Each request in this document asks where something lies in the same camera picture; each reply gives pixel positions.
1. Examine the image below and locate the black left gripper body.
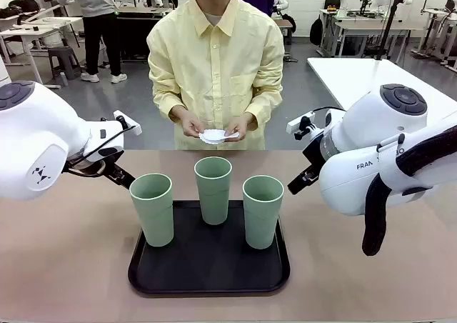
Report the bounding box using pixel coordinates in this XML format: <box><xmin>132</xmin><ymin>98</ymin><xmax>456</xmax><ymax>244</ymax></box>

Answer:
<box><xmin>101</xmin><ymin>158</ymin><xmax>125</xmax><ymax>183</ymax></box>

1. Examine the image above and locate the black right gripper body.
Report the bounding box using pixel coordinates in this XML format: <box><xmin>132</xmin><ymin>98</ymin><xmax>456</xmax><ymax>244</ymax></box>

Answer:
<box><xmin>301</xmin><ymin>144</ymin><xmax>324</xmax><ymax>185</ymax></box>

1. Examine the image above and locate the pale green plastic cup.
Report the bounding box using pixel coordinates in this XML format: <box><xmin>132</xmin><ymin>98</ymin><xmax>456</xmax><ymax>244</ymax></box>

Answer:
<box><xmin>129</xmin><ymin>173</ymin><xmax>175</xmax><ymax>248</ymax></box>
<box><xmin>242</xmin><ymin>175</ymin><xmax>285</xmax><ymax>250</ymax></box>
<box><xmin>194</xmin><ymin>156</ymin><xmax>233</xmax><ymax>226</ymax></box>

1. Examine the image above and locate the white paper doily coaster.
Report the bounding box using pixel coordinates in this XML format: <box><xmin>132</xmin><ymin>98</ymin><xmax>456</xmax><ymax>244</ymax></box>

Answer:
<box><xmin>199</xmin><ymin>129</ymin><xmax>241</xmax><ymax>146</ymax></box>

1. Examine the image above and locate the person's left forearm yellow sleeve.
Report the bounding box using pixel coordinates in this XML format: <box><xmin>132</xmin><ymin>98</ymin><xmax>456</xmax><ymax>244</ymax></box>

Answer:
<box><xmin>244</xmin><ymin>85</ymin><xmax>285</xmax><ymax>131</ymax></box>

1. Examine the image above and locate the person's right forearm yellow sleeve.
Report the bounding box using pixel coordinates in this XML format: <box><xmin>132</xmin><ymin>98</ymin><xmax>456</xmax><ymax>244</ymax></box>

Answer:
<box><xmin>151</xmin><ymin>83</ymin><xmax>190</xmax><ymax>124</ymax></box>

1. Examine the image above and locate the person's left hand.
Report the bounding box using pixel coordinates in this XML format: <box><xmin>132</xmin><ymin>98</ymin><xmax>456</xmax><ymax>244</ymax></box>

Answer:
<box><xmin>224</xmin><ymin>117</ymin><xmax>251</xmax><ymax>142</ymax></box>

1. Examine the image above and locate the person's right hand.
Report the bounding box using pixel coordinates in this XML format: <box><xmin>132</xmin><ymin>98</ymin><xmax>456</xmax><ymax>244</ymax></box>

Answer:
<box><xmin>181</xmin><ymin>116</ymin><xmax>208</xmax><ymax>140</ymax></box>

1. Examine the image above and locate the white rounded table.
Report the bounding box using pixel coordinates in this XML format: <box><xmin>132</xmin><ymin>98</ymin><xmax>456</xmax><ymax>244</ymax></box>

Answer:
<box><xmin>306</xmin><ymin>57</ymin><xmax>457</xmax><ymax>124</ymax></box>

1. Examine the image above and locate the black plastic tray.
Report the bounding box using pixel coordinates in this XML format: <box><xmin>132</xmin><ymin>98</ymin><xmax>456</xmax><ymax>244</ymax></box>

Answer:
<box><xmin>127</xmin><ymin>199</ymin><xmax>291</xmax><ymax>296</ymax></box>

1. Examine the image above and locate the grey plastic stool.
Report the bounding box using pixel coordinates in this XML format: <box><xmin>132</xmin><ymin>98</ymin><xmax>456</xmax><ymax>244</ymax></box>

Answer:
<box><xmin>47</xmin><ymin>46</ymin><xmax>83</xmax><ymax>81</ymax></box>

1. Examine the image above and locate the black backpack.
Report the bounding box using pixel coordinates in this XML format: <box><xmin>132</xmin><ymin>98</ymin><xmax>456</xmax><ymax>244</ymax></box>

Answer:
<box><xmin>308</xmin><ymin>14</ymin><xmax>324</xmax><ymax>46</ymax></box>

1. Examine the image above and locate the person in yellow shirt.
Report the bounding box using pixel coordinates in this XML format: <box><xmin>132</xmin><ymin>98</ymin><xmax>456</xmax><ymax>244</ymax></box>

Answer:
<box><xmin>146</xmin><ymin>0</ymin><xmax>286</xmax><ymax>151</ymax></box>

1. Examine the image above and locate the person in grey hoodie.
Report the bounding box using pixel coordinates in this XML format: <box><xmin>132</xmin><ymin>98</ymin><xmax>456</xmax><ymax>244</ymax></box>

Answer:
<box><xmin>56</xmin><ymin>0</ymin><xmax>129</xmax><ymax>85</ymax></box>

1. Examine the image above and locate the grey metal desk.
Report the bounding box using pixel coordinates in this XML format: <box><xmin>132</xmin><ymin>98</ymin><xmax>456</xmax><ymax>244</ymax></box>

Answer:
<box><xmin>318</xmin><ymin>7</ymin><xmax>412</xmax><ymax>59</ymax></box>

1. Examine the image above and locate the black tripod pole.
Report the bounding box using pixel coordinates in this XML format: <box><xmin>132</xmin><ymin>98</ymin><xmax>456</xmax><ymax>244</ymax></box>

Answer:
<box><xmin>373</xmin><ymin>0</ymin><xmax>406</xmax><ymax>61</ymax></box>

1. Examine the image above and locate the white desk with clutter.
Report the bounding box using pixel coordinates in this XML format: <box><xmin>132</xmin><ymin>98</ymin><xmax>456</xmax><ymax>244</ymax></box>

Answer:
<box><xmin>0</xmin><ymin>14</ymin><xmax>85</xmax><ymax>90</ymax></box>

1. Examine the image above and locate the black bag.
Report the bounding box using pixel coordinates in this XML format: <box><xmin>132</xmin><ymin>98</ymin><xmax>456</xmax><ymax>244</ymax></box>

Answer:
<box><xmin>0</xmin><ymin>0</ymin><xmax>41</xmax><ymax>19</ymax></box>

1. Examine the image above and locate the thin black cable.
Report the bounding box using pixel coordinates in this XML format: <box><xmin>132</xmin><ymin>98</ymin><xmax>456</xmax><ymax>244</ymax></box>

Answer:
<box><xmin>65</xmin><ymin>124</ymin><xmax>137</xmax><ymax>177</ymax></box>

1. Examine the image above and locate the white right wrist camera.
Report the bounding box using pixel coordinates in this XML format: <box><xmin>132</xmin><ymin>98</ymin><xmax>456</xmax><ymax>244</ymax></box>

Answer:
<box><xmin>286</xmin><ymin>111</ymin><xmax>317</xmax><ymax>140</ymax></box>

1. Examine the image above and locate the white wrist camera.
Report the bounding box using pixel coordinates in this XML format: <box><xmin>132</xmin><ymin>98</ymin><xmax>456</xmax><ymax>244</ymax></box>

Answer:
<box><xmin>286</xmin><ymin>111</ymin><xmax>317</xmax><ymax>140</ymax></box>
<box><xmin>113</xmin><ymin>110</ymin><xmax>143</xmax><ymax>137</ymax></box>

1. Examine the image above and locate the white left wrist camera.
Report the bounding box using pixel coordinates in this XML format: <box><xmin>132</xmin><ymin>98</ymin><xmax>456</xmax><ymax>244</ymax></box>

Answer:
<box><xmin>113</xmin><ymin>110</ymin><xmax>143</xmax><ymax>137</ymax></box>

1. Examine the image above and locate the white desk frame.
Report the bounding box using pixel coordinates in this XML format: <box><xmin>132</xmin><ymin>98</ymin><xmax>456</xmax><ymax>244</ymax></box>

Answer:
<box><xmin>410</xmin><ymin>5</ymin><xmax>457</xmax><ymax>67</ymax></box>

